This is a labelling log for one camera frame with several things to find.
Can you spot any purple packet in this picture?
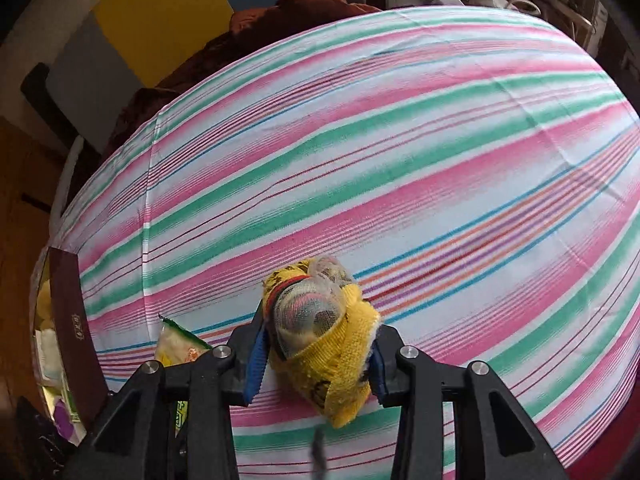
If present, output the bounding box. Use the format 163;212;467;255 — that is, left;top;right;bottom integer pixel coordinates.
52;395;73;438

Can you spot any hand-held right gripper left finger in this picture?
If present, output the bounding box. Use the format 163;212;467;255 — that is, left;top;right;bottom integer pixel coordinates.
60;305;268;480

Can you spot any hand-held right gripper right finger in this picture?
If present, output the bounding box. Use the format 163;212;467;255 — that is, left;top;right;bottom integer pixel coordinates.
367;324;571;480

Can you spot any grey yellow blue chair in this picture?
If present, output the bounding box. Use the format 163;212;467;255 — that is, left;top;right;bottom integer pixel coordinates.
45;0;351;151

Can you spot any wooden wardrobe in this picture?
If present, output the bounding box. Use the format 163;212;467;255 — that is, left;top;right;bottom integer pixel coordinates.
0;115;66;411

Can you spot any yellow cloth bundle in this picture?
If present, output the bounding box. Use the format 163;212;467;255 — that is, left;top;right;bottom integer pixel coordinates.
262;256;382;430

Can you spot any gold tin box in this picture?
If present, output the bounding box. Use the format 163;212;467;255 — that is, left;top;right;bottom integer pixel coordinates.
29;246;110;448

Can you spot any dark red blanket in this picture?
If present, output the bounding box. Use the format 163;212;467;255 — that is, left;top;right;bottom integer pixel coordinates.
102;0;383;161

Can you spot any white box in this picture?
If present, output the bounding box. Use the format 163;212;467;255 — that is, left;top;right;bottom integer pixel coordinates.
35;327;63;386

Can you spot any green edged snack packet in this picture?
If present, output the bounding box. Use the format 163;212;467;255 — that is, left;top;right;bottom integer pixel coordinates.
154;314;213;438

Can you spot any striped bedsheet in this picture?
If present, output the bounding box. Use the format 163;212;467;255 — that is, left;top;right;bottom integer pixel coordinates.
30;6;640;480

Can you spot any yellow box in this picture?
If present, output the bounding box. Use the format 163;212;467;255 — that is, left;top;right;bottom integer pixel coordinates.
37;280;53;331

